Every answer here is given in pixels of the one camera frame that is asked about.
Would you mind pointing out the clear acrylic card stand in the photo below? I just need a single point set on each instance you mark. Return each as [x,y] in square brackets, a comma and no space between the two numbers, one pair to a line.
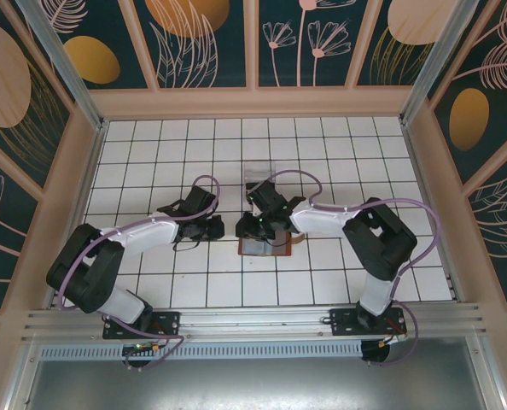
[260,168]

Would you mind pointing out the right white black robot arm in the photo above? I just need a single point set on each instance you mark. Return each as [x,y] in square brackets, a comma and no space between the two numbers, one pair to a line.
[322,220]

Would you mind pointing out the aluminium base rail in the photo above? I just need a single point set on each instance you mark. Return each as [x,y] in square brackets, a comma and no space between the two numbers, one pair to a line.
[253,318]

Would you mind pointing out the brown leather card holder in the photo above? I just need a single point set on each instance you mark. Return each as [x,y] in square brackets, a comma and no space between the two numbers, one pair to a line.
[283,250]

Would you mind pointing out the grey card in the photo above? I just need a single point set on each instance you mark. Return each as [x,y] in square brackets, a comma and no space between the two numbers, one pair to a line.
[253,248]

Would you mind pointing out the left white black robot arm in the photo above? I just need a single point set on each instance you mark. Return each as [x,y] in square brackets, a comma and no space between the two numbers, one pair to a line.
[147,232]

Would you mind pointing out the small electronics board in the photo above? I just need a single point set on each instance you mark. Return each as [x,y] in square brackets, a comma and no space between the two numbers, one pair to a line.
[144,347]

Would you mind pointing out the aluminium frame post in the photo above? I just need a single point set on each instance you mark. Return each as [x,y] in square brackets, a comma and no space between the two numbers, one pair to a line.
[65,64]
[429,64]

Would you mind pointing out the grey metal panel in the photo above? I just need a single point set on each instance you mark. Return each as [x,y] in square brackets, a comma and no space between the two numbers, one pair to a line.
[253,384]

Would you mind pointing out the black card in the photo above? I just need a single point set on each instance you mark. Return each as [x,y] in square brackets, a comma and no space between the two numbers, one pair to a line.
[250,187]

